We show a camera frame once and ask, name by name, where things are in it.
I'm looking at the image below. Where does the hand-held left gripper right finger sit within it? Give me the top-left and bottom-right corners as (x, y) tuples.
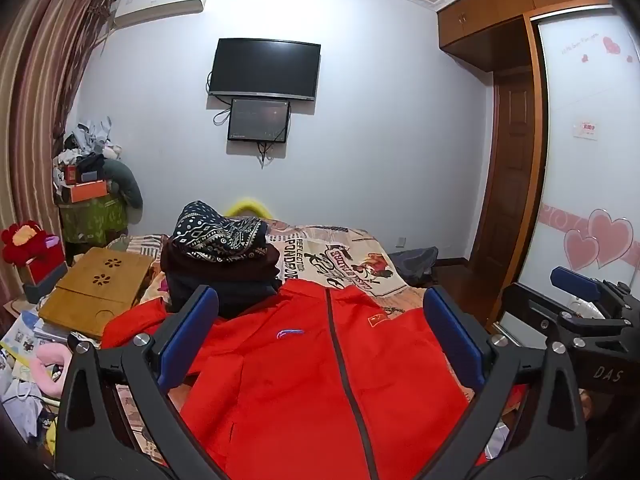
(422, 286), (588, 480)

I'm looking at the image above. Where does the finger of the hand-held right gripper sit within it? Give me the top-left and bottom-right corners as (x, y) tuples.
(550, 266), (603, 307)
(501, 284), (632, 357)

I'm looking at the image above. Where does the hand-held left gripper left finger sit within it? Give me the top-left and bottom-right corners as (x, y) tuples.
(54, 285), (236, 480)

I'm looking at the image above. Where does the red zip jacket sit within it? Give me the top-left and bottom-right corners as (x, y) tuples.
(100, 277), (501, 480)

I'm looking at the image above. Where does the dark navy folded garment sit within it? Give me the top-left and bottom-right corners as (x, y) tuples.
(167, 272), (284, 320)

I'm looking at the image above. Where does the dark maroon folded garment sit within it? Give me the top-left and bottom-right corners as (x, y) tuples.
(160, 240), (282, 283)

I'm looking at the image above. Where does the dark bag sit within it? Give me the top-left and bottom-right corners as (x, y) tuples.
(390, 246), (440, 286)

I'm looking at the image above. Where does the patterned knit sweater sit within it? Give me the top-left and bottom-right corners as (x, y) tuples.
(172, 201), (271, 263)

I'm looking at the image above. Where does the wooden lap table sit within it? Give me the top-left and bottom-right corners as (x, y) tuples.
(37, 246), (153, 341)

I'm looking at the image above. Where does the brown wooden door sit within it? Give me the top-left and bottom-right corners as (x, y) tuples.
(467, 67), (537, 277)

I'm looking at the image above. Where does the printed blanket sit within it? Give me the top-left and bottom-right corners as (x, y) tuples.
(107, 217), (526, 480)

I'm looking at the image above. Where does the yellow round object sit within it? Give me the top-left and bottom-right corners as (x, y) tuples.
(222, 197), (273, 221)

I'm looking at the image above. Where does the pink plush toy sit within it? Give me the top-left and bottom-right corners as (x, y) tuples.
(30, 342), (76, 396)

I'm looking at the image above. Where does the green patterned cloth cover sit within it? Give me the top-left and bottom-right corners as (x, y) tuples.
(59, 195), (130, 248)

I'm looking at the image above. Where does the grey storage box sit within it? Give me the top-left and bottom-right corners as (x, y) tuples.
(21, 260), (71, 306)

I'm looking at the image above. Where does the pile of paper booklets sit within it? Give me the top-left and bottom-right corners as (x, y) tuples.
(0, 310), (71, 376)

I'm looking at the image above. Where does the orange box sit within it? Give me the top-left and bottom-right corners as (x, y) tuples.
(69, 178), (109, 204)

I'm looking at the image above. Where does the white plastic bag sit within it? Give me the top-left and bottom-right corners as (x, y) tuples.
(0, 377), (46, 441)

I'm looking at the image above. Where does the red plush flower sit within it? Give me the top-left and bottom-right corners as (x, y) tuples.
(0, 220), (49, 267)

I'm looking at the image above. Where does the pile of mixed clutter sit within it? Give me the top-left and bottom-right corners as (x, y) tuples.
(52, 116), (123, 181)

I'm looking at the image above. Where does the striped curtain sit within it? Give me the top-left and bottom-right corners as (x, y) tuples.
(0, 0), (118, 281)

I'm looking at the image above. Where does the wooden overhead cabinet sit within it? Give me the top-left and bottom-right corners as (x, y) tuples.
(436, 0), (621, 58)

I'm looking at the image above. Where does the white air conditioner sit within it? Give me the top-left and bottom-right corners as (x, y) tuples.
(111, 0), (211, 29)

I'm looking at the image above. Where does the small wall monitor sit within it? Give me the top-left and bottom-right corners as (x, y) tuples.
(227, 98), (291, 144)

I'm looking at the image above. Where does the black wall television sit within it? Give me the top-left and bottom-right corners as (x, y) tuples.
(208, 37), (322, 102)

